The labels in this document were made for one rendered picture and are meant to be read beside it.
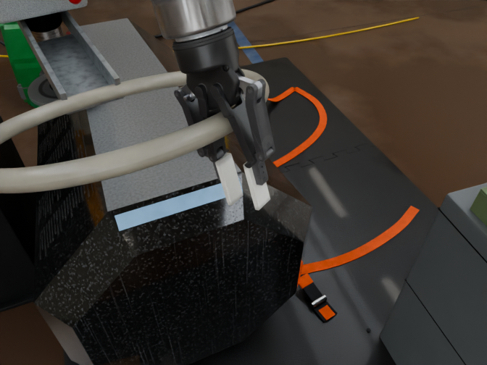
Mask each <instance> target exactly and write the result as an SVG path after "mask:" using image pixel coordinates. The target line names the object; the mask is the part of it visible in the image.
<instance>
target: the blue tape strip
mask: <svg viewBox="0 0 487 365"><path fill-rule="evenodd" d="M222 198H225V193H224V190H223V187H222V183H220V184H217V185H213V186H210V187H208V188H203V189H201V190H197V191H194V192H191V193H187V194H184V195H181V196H177V197H174V198H170V199H167V200H165V201H160V202H158V203H155V204H151V205H148V206H144V207H141V208H139V209H134V210H132V211H127V212H125V213H122V214H118V215H115V219H116V222H117V226H118V229H119V231H121V230H125V229H128V228H130V227H135V226H137V225H141V224H143V223H146V222H150V221H153V220H155V219H159V218H163V217H166V216H169V215H171V214H175V213H178V212H181V211H185V210H187V209H192V208H194V207H197V206H201V205H203V204H207V203H210V202H213V201H216V200H220V199H222Z"/></svg>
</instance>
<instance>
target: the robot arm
mask: <svg viewBox="0 0 487 365"><path fill-rule="evenodd" d="M150 1H151V2H152V5H153V8H154V12H155V15H156V17H157V21H158V23H159V27H160V30H161V33H162V36H163V38H166V39H175V42H173V45H172V48H173V51H174V54H175V58H176V60H177V63H178V67H179V70H180V71H181V72H182V73H184V74H186V85H184V86H183V87H181V88H179V89H177V90H175V91H174V95H175V97H176V99H177V100H178V102H179V103H180V105H181V106H182V108H183V112H184V115H185V117H186V121H187V123H188V126H190V125H193V124H196V123H197V122H200V121H202V120H204V119H207V118H209V117H211V116H213V115H215V114H217V113H219V112H222V114H223V116H224V117H225V118H228V120H229V123H230V125H231V127H232V128H233V132H234V133H235V135H236V138H237V140H238V142H239V145H240V147H241V149H242V151H243V154H244V156H245V157H246V160H247V162H246V163H245V164H244V165H243V168H244V171H245V174H246V179H247V182H248V184H249V190H250V192H251V197H252V200H253V203H254V208H255V209H256V210H260V209H261V208H262V207H263V206H264V205H265V204H266V203H267V202H268V201H269V200H270V194H269V191H268V188H267V183H266V182H267V181H268V174H267V169H266V166H265V160H266V159H268V158H269V157H270V156H271V155H272V154H274V153H275V145H274V141H273V137H272V130H271V127H270V121H269V117H268V113H267V106H266V102H265V89H266V82H265V81H264V80H263V79H258V80H257V81H254V80H251V79H248V78H247V77H245V74H244V72H243V71H242V70H241V68H240V67H239V64H238V58H239V50H238V44H237V41H236V36H235V33H234V29H233V28H231V27H230V26H227V24H228V23H230V22H232V21H234V19H235V18H236V11H235V7H234V4H233V0H150ZM242 90H243V94H242V92H241V91H242ZM244 99H245V100H244ZM234 105H235V106H234ZM232 106H233V107H232ZM231 107H232V108H231ZM197 152H198V154H199V155H200V157H204V156H206V157H208V158H209V160H210V161H211V162H213V165H214V168H215V171H216V173H217V178H218V179H219V180H220V181H221V183H222V187H223V190H224V193H225V197H226V200H227V202H228V205H229V206H232V205H233V204H234V203H235V202H236V201H237V200H238V199H239V198H241V197H242V196H243V193H242V190H241V185H240V182H239V179H238V175H237V172H236V168H235V164H234V162H233V157H232V154H231V153H227V152H229V149H227V148H225V138H224V137H222V138H221V139H219V140H216V141H215V142H213V143H210V144H208V145H206V146H204V147H202V148H199V149H197ZM226 153H227V154H226ZM224 154H225V155H224Z"/></svg>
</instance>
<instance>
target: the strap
mask: <svg viewBox="0 0 487 365"><path fill-rule="evenodd" d="M294 91H296V92H297V93H300V94H301V95H303V96H304V97H306V98H308V99H309V100H310V101H311V102H312V103H313V104H314V105H315V106H316V108H317V110H318V112H319V115H320V122H319V125H318V126H317V129H316V130H315V131H314V132H313V134H312V135H311V136H310V137H309V138H308V139H307V140H305V141H304V142H303V143H302V144H301V145H300V146H298V147H297V148H295V149H294V150H293V151H291V152H290V153H288V154H286V155H285V156H283V157H281V158H280V159H278V160H276V161H274V162H273V163H274V165H275V166H276V167H279V166H281V165H282V164H285V163H286V162H287V161H290V160H291V159H292V158H294V157H295V156H297V155H299V154H300V153H301V152H302V151H304V150H305V149H307V148H308V147H309V146H311V145H312V144H313V143H314V142H315V141H316V140H317V139H318V138H319V137H320V136H321V134H322V132H323V131H324V129H325V126H326V124H327V114H326V112H325V109H324V107H323V106H322V104H321V103H320V102H319V101H318V100H317V99H316V98H315V97H314V96H312V95H310V94H309V93H307V92H305V91H303V90H302V89H300V88H298V87H296V88H293V87H291V88H289V89H288V90H287V91H285V92H284V93H282V94H280V95H279V96H277V97H275V98H268V99H267V100H269V101H280V100H282V99H284V98H285V97H287V96H289V95H290V94H292V93H293V92H294ZM418 211H419V209H416V208H415V207H413V206H410V207H409V208H408V210H407V211H406V212H405V214H404V215H403V216H402V218H401V219H400V220H399V221H398V222H397V223H396V224H394V225H393V226H392V227H390V228H389V229H388V230H386V231H385V232H384V233H382V234H381V235H379V236H378V237H376V238H374V239H373V240H371V241H370V242H368V243H366V244H364V245H363V246H360V247H358V248H356V249H354V250H353V251H350V252H348V253H345V254H342V255H340V256H337V257H334V258H331V259H326V260H324V261H318V262H314V263H310V264H304V265H303V267H302V271H301V274H306V273H311V272H317V271H320V270H324V269H330V268H333V267H337V266H340V265H342V264H345V263H348V262H350V261H353V260H355V259H358V258H359V257H362V256H364V255H365V254H367V253H369V252H371V251H373V250H375V249H376V248H378V247H380V246H381V245H383V244H384V243H386V242H387V241H389V240H390V239H392V238H393V237H394V236H396V235H397V234H398V233H400V232H401V231H402V230H403V229H404V228H405V227H406V226H407V225H408V224H409V223H410V222H411V221H412V219H413V218H414V217H415V215H416V214H417V213H418Z"/></svg>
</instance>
